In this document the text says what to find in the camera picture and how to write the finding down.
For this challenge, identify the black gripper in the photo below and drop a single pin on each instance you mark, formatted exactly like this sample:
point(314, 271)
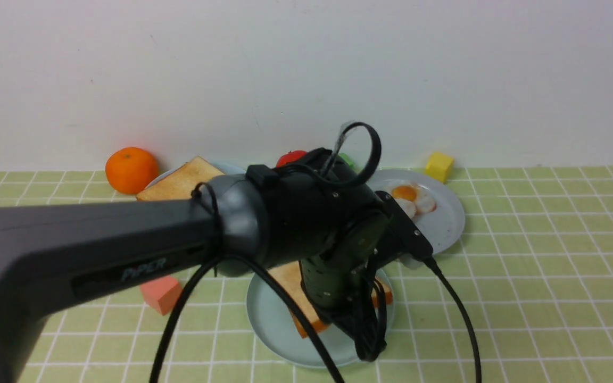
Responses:
point(350, 298)

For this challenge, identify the toast slice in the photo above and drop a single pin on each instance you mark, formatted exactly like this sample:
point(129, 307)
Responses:
point(180, 182)
point(289, 277)

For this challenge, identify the fried egg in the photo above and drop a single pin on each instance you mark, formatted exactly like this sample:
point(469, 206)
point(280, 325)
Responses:
point(408, 207)
point(425, 203)

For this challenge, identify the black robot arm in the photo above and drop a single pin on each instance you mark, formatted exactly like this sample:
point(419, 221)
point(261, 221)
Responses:
point(315, 211)

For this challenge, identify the empty light blue plate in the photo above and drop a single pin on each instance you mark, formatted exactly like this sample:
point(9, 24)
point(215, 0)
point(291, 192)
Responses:
point(280, 331)

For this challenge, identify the grey plate with eggs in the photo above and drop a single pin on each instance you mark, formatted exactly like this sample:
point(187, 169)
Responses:
point(442, 227)

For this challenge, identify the green cube block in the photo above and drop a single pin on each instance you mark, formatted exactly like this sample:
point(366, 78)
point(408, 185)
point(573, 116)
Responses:
point(351, 164)

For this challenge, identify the red yellow pomegranate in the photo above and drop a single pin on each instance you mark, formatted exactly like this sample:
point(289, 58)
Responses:
point(290, 157)

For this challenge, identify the yellow cube block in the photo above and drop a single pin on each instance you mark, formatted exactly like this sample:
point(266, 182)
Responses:
point(439, 167)

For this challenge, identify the salmon red cube block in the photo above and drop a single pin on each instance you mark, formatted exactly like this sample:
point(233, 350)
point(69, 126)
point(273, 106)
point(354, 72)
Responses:
point(161, 294)

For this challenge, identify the orange mandarin fruit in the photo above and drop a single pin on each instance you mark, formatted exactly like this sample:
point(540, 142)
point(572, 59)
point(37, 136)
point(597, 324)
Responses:
point(131, 169)

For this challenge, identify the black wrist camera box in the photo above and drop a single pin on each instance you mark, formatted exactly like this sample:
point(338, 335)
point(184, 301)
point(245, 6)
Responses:
point(401, 240)

